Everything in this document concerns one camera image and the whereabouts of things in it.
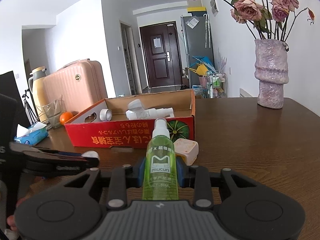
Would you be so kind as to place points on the pink cube plug adapter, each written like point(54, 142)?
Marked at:
point(187, 149)

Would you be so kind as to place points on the purple textured vase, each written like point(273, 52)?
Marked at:
point(272, 71)

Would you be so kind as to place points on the dark brown entrance door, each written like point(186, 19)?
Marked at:
point(162, 56)

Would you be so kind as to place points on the person's left hand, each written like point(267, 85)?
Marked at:
point(12, 233)

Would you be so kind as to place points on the blue tissue pack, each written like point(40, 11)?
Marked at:
point(32, 135)

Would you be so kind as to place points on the grey refrigerator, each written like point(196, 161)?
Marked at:
point(197, 42)

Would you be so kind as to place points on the yellow thermos jug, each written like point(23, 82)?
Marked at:
point(36, 87)

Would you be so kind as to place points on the pink hard-shell suitcase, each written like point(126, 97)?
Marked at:
point(80, 84)

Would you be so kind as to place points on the orange fruit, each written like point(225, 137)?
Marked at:
point(64, 117)

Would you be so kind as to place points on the green spray bottle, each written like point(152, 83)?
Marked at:
point(160, 175)

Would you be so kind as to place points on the metal storage trolley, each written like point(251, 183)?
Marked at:
point(216, 84)

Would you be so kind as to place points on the red cardboard box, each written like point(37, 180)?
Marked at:
point(87, 130)

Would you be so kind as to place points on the dried pink roses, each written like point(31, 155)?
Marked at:
point(273, 19)

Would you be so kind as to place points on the white leaning board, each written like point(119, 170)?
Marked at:
point(245, 94)

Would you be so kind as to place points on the clear glass cup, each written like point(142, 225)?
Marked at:
point(50, 114)

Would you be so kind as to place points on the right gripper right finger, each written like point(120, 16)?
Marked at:
point(240, 203)

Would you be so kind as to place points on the white tape roll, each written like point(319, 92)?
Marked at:
point(105, 114)

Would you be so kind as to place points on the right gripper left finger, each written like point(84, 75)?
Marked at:
point(73, 205)

